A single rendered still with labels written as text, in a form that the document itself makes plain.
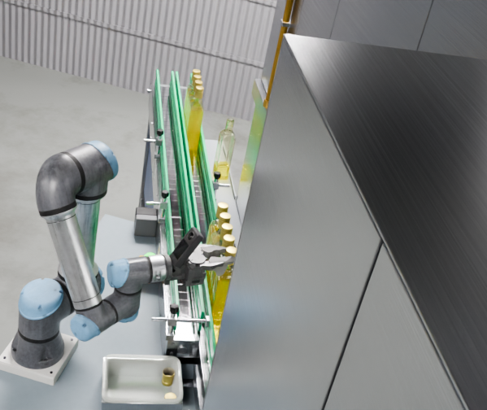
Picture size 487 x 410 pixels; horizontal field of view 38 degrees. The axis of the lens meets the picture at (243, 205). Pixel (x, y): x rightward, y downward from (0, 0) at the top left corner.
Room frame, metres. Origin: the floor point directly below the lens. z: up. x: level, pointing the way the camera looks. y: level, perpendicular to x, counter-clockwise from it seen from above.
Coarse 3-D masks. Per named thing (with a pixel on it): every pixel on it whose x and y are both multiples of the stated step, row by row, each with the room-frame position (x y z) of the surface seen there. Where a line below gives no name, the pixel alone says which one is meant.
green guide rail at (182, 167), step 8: (176, 104) 2.94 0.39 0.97; (176, 112) 2.86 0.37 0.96; (176, 120) 2.81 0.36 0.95; (176, 128) 2.80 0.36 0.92; (176, 136) 2.74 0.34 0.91; (176, 144) 2.69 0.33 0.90; (184, 160) 2.45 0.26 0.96; (184, 168) 2.39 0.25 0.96; (184, 176) 2.35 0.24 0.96; (184, 184) 2.32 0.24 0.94; (184, 192) 2.31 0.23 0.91; (184, 200) 2.26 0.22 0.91; (184, 208) 2.22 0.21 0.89; (192, 216) 2.08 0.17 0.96; (192, 224) 2.03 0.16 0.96; (200, 288) 1.70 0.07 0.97; (200, 296) 1.67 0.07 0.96; (200, 304) 1.63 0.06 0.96; (200, 312) 1.61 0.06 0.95; (200, 328) 1.60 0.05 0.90
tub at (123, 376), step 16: (112, 368) 1.47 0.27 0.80; (128, 368) 1.48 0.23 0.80; (144, 368) 1.49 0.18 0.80; (160, 368) 1.50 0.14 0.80; (176, 368) 1.49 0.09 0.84; (112, 384) 1.44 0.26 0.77; (128, 384) 1.45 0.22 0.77; (144, 384) 1.46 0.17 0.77; (160, 384) 1.47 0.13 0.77; (176, 384) 1.44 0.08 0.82; (112, 400) 1.32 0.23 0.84; (128, 400) 1.33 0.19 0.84; (144, 400) 1.34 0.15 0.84; (160, 400) 1.35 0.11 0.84; (176, 400) 1.36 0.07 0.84
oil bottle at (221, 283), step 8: (224, 272) 1.65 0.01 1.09; (216, 280) 1.65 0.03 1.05; (224, 280) 1.64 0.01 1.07; (216, 288) 1.64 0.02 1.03; (224, 288) 1.64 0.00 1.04; (216, 296) 1.63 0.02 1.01; (224, 296) 1.64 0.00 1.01; (216, 304) 1.63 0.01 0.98; (216, 312) 1.63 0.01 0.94; (216, 320) 1.64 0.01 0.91
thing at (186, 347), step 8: (176, 336) 1.56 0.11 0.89; (184, 336) 1.57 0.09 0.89; (192, 336) 1.58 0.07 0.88; (168, 344) 1.54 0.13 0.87; (176, 344) 1.55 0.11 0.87; (184, 344) 1.55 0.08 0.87; (192, 344) 1.56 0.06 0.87; (168, 352) 1.54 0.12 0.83; (176, 352) 1.55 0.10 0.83; (184, 352) 1.55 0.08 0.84; (192, 352) 1.56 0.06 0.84
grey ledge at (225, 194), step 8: (208, 144) 2.79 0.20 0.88; (216, 144) 2.80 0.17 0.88; (208, 152) 2.71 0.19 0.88; (208, 160) 2.64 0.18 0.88; (232, 184) 2.47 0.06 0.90; (216, 192) 2.41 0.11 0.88; (224, 192) 2.42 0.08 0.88; (232, 192) 2.43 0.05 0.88; (216, 200) 2.35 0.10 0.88; (224, 200) 2.36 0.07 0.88; (232, 200) 2.37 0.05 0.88; (232, 208) 2.32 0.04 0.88; (232, 216) 2.26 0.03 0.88; (232, 224) 2.21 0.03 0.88; (240, 224) 2.22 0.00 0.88; (232, 232) 2.16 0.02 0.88; (240, 232) 2.17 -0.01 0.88
